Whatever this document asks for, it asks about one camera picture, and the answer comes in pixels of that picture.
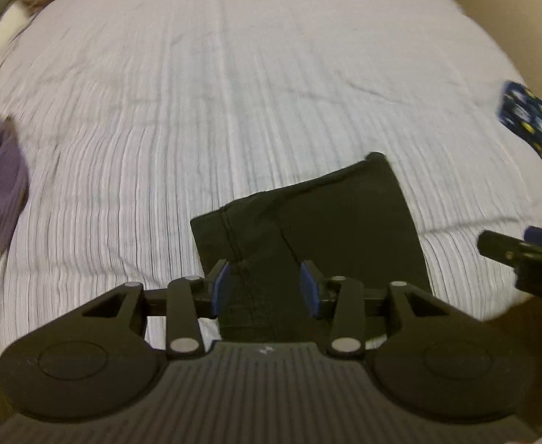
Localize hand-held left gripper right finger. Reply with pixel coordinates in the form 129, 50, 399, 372
300, 260, 443, 359

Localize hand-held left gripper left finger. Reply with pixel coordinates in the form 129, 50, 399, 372
81, 259, 229, 359

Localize black pants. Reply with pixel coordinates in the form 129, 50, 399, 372
190, 152, 431, 343

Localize navy printed garment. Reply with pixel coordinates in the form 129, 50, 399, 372
497, 81, 542, 195

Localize bed with striped bedspread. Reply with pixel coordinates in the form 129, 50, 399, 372
0, 0, 542, 371

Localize purple knit sweater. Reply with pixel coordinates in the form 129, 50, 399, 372
0, 115, 30, 290

